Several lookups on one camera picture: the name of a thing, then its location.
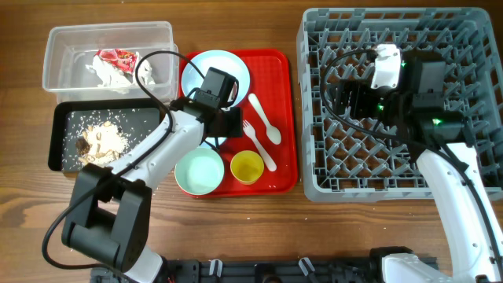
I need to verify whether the mint green bowl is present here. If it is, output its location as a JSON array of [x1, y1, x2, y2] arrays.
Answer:
[[174, 147, 225, 196]]

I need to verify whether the white napkin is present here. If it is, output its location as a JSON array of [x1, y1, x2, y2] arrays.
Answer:
[[86, 55, 156, 94]]

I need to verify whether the food scraps and rice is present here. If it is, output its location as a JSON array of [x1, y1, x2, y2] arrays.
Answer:
[[61, 109, 131, 171]]

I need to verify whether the small light blue bowl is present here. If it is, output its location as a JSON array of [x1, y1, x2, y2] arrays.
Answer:
[[200, 137, 226, 148]]

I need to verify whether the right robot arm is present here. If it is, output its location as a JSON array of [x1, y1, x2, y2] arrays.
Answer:
[[321, 44, 502, 282]]

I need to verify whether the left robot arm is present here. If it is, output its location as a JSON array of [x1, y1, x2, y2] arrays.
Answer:
[[55, 68, 242, 282]]

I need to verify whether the grey dishwasher rack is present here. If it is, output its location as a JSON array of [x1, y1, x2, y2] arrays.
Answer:
[[296, 8, 502, 202]]

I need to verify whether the clear plastic waste bin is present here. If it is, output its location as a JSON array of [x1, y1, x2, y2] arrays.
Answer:
[[42, 21, 178, 103]]

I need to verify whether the white plastic fork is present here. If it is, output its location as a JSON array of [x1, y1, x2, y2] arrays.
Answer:
[[243, 120, 277, 171]]

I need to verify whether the white plastic spoon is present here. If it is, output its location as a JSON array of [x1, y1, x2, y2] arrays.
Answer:
[[248, 93, 282, 145]]

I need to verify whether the yellow cup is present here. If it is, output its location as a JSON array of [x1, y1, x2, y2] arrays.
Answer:
[[230, 150, 265, 185]]

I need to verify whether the red serving tray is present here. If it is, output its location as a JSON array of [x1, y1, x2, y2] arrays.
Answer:
[[202, 49, 298, 198]]

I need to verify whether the light blue plate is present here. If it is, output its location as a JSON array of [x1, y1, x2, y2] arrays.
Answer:
[[181, 50, 251, 107]]

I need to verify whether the black rectangular tray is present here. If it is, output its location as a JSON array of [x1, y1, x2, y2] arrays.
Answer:
[[48, 98, 163, 173]]

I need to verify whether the left black cable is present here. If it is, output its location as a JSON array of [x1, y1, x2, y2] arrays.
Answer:
[[41, 50, 207, 272]]

